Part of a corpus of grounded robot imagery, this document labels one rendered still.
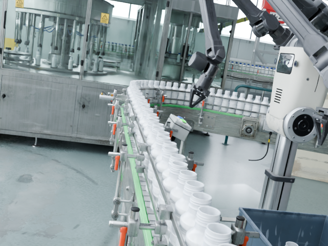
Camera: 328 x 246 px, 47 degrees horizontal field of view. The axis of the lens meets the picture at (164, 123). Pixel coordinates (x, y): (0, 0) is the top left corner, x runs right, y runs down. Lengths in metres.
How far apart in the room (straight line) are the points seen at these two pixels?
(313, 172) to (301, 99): 3.96
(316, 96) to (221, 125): 1.45
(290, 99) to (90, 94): 3.31
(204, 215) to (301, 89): 1.11
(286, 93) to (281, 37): 0.35
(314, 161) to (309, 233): 4.17
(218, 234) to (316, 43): 0.70
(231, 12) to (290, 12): 5.69
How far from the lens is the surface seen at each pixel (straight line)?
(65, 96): 4.68
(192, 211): 0.68
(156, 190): 0.96
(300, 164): 5.53
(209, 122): 3.03
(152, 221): 0.95
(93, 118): 4.71
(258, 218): 1.31
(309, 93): 1.67
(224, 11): 6.80
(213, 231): 0.59
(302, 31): 1.14
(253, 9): 1.88
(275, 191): 1.79
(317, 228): 1.42
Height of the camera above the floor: 1.40
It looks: 11 degrees down
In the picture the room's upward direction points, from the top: 9 degrees clockwise
